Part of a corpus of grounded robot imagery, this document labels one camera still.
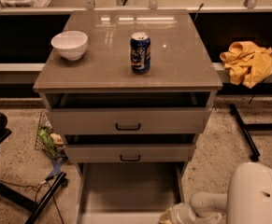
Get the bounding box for blue soda can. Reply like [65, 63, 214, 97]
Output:
[130, 32, 150, 74]

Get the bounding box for black stand leg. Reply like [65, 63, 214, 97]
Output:
[0, 172, 66, 224]
[230, 104, 272, 162]

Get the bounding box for grey bottom drawer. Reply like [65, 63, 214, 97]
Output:
[73, 162, 183, 224]

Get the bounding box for grey drawer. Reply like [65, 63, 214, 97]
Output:
[64, 134, 195, 163]
[73, 162, 183, 224]
[45, 91, 212, 136]

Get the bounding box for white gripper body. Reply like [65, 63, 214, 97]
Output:
[169, 202, 223, 224]

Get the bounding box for white ceramic bowl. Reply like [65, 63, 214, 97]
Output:
[51, 31, 88, 61]

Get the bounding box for black stand leg left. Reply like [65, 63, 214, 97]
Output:
[0, 172, 66, 224]

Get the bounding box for grey drawer cabinet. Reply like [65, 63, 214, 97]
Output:
[33, 9, 223, 189]

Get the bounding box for grey top drawer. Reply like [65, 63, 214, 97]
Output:
[45, 91, 212, 136]

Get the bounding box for yellow cloth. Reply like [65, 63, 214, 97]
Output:
[220, 41, 272, 89]

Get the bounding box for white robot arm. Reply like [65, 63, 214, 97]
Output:
[159, 162, 272, 224]

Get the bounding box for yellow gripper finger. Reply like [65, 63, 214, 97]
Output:
[159, 216, 172, 224]

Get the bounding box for grey middle drawer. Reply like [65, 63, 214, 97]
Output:
[64, 134, 195, 163]

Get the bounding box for wire basket with items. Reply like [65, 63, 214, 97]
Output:
[35, 111, 64, 159]

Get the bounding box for black floor cable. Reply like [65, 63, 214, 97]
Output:
[0, 168, 64, 224]

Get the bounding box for black stand leg right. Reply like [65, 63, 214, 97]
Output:
[230, 104, 272, 162]

